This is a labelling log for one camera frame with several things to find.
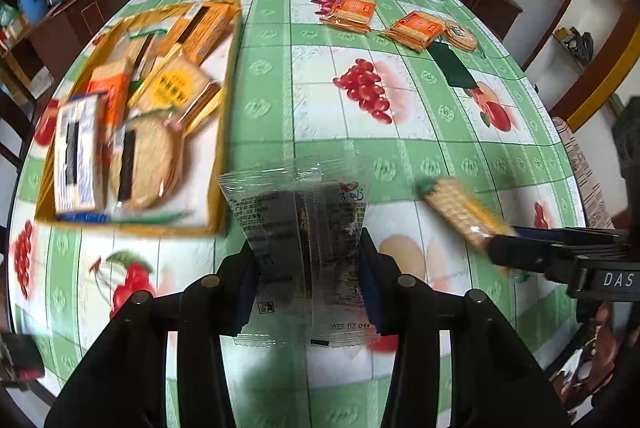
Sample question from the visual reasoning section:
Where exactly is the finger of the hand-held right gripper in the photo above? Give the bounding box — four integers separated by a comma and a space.
487, 234, 576, 279
512, 228, 628, 255

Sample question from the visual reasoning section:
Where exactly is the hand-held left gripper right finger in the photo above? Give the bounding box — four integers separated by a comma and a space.
360, 228, 571, 428

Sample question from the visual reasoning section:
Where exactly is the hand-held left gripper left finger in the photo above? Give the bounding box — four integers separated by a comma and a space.
50, 241, 261, 428

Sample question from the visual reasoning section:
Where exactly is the clear dark snack packet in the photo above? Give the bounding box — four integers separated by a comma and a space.
216, 147, 398, 349

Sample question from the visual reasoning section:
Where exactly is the long yellow cracker packet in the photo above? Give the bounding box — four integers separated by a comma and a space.
417, 175, 518, 254

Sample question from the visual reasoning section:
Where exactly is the large round biscuit packet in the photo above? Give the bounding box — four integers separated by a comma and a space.
107, 111, 193, 226

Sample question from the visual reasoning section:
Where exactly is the yellow cardboard tray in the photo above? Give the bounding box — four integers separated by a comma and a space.
35, 0, 245, 236

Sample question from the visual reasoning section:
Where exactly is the white blue-edged cracker packet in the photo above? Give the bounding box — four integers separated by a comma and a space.
52, 93, 112, 223

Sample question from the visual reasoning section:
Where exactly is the yellow label cracker packet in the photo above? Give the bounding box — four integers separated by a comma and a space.
127, 56, 223, 134

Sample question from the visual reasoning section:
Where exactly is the orange square cracker packet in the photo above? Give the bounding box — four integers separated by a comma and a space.
85, 58, 132, 139

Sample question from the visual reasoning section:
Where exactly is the green-edged cracker packet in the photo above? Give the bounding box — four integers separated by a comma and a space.
120, 28, 168, 84

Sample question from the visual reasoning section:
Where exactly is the large orange black-striped packet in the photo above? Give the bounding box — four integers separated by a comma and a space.
157, 1, 243, 64

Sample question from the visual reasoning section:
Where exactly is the patterned chair cushion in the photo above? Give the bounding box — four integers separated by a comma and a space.
550, 117, 617, 229

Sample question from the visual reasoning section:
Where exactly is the dark tool with yellow part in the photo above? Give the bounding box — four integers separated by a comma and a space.
554, 27, 596, 59

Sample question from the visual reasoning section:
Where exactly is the dark green packet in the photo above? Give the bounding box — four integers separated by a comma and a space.
427, 41, 478, 88

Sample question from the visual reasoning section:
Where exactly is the small round biscuit packet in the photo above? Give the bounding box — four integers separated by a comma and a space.
444, 22, 481, 54

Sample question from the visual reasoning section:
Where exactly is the small orange cracker packet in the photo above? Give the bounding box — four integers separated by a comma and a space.
319, 0, 378, 33
380, 10, 446, 53

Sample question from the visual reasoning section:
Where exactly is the wooden chair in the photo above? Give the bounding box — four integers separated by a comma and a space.
0, 53, 53, 174

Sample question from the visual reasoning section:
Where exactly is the green and white container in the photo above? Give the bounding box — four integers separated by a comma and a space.
0, 3, 28, 44

